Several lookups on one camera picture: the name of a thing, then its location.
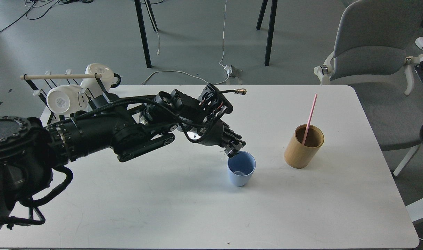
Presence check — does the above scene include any grey office chair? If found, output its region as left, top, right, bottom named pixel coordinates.
left=314, top=0, right=423, bottom=177

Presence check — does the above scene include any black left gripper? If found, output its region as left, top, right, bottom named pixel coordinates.
left=189, top=119, right=246, bottom=158

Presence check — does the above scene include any black wire mug rack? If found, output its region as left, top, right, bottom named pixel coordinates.
left=20, top=73, right=121, bottom=119

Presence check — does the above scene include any white floor cable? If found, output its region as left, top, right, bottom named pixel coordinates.
left=141, top=0, right=230, bottom=86

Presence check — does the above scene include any bamboo cylinder holder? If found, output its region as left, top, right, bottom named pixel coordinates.
left=283, top=124, right=324, bottom=169

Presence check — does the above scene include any black table leg right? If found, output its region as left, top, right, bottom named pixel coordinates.
left=256, top=0, right=278, bottom=66

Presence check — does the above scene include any white power plug adapter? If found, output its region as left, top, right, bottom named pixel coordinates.
left=223, top=65, right=241, bottom=78

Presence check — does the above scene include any white mug front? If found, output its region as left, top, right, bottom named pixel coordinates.
left=46, top=84, right=88, bottom=115

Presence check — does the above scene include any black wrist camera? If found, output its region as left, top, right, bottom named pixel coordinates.
left=169, top=84, right=247, bottom=124

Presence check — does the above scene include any black table leg left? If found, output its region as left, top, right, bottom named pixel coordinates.
left=134, top=0, right=158, bottom=68

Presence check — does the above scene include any black table leg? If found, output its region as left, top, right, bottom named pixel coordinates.
left=256, top=0, right=278, bottom=66
left=134, top=0, right=158, bottom=68

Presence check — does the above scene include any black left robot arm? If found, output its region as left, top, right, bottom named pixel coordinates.
left=0, top=85, right=246, bottom=230

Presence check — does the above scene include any blue plastic cup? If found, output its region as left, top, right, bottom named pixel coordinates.
left=227, top=151, right=256, bottom=186

